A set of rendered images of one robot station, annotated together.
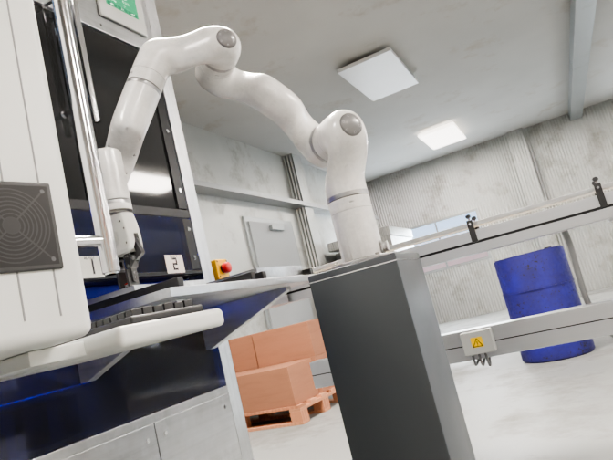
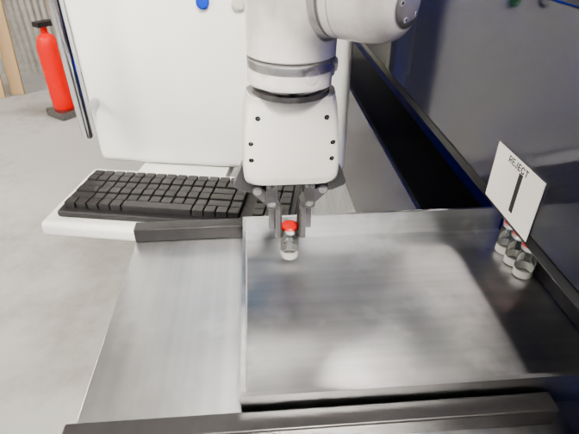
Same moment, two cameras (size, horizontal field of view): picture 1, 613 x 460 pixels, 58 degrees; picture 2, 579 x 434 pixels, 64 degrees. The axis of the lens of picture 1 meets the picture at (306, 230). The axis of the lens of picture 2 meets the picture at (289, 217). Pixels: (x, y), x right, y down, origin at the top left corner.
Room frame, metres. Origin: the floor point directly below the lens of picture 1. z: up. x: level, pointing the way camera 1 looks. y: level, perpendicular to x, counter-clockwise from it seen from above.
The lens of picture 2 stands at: (1.67, 0.21, 1.24)
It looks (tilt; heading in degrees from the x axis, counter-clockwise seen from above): 34 degrees down; 150
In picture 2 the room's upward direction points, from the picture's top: straight up
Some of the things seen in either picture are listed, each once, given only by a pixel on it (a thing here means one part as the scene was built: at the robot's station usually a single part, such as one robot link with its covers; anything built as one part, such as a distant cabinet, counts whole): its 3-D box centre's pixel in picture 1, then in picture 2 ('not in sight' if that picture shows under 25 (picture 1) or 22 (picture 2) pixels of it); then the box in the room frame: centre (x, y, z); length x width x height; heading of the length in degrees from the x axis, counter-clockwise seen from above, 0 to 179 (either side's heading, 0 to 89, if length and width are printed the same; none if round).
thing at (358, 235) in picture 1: (357, 231); not in sight; (1.54, -0.14, 0.95); 0.19 x 0.19 x 0.18
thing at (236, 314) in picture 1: (246, 318); not in sight; (1.75, 0.25, 0.80); 0.34 x 0.03 x 0.13; 65
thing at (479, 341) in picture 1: (478, 341); not in sight; (2.27, -0.56, 0.50); 0.12 x 0.05 x 0.09; 65
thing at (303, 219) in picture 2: (119, 276); (312, 207); (1.29, 0.46, 0.95); 0.03 x 0.03 x 0.07; 65
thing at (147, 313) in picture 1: (98, 331); (184, 196); (0.97, 0.40, 0.82); 0.40 x 0.14 x 0.02; 54
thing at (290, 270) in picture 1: (233, 286); not in sight; (1.67, 0.25, 0.90); 0.34 x 0.26 x 0.04; 64
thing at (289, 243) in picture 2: not in sight; (289, 241); (1.28, 0.43, 0.91); 0.02 x 0.02 x 0.04
